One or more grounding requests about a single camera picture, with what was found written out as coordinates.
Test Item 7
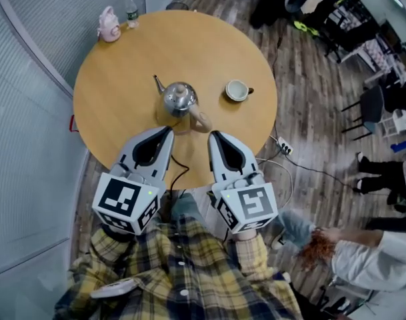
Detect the person's left forearm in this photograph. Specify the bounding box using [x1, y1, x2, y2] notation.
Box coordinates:
[67, 224, 147, 289]

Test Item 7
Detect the white floor cable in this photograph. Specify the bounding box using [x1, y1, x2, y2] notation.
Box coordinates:
[255, 157, 294, 210]

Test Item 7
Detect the silver electric kettle beige handle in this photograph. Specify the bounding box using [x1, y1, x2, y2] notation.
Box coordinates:
[152, 74, 212, 136]

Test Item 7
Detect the white power strip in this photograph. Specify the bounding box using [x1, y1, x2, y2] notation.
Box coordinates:
[276, 136, 295, 156]

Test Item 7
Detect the white cup with saucer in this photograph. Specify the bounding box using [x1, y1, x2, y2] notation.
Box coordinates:
[225, 79, 255, 102]

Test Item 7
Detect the white clip-on device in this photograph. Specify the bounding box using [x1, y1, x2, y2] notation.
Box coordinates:
[90, 277, 137, 299]

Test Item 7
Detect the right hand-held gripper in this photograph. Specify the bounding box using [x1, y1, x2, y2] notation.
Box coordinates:
[207, 130, 279, 235]

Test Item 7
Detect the person's shoe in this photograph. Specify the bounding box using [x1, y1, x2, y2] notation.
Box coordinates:
[270, 225, 287, 250]

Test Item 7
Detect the black kettle power cable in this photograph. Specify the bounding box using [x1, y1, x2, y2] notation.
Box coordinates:
[168, 154, 191, 196]

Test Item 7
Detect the black waste bin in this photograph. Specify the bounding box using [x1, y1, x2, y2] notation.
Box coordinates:
[165, 1, 190, 12]

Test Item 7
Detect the black chair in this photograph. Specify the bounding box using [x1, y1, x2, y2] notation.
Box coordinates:
[341, 84, 387, 142]

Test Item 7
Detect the yellow plaid shirt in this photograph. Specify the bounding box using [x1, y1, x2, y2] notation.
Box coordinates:
[53, 211, 303, 320]

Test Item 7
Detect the black floor cable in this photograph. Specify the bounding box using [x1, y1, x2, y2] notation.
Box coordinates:
[271, 33, 284, 79]

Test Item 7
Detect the clear plastic water bottle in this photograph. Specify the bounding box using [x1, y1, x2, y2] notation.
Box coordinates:
[123, 0, 141, 31]

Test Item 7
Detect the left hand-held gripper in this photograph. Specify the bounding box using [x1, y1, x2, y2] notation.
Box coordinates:
[91, 126, 175, 237]

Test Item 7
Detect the neon yellow object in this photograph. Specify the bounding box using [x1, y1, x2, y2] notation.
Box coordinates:
[293, 19, 319, 37]

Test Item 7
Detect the person's right forearm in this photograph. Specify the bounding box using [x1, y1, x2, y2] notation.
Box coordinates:
[227, 229, 283, 279]

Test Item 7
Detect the person's blue jeans leg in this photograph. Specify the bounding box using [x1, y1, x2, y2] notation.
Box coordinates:
[169, 191, 207, 228]
[275, 209, 316, 250]

